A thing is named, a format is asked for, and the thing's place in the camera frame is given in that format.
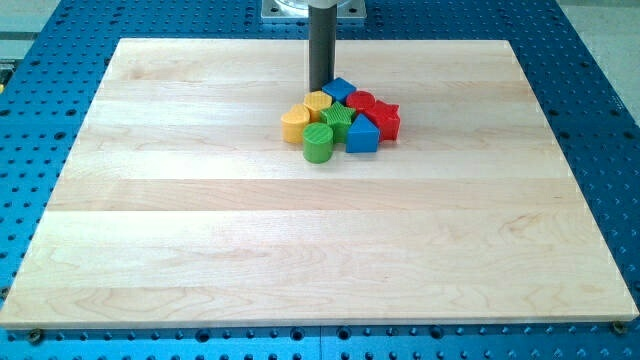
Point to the red star block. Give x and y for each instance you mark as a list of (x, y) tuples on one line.
[(386, 118)]

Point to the blue cube block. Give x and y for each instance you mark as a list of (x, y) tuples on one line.
[(338, 89)]

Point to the red cylinder block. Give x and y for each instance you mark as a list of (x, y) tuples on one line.
[(361, 101)]

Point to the yellow heart block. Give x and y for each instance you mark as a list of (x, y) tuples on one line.
[(293, 123)]

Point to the green star block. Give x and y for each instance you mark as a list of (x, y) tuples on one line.
[(339, 118)]

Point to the yellow hexagon block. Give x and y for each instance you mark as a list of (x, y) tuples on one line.
[(315, 102)]

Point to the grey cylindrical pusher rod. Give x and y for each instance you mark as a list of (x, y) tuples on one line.
[(322, 17)]

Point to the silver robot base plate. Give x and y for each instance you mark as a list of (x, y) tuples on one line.
[(285, 10)]

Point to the green cylinder block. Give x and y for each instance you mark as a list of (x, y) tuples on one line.
[(317, 142)]

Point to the blue triangle block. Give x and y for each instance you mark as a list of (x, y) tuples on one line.
[(363, 136)]

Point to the light wooden board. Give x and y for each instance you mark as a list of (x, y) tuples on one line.
[(180, 205)]

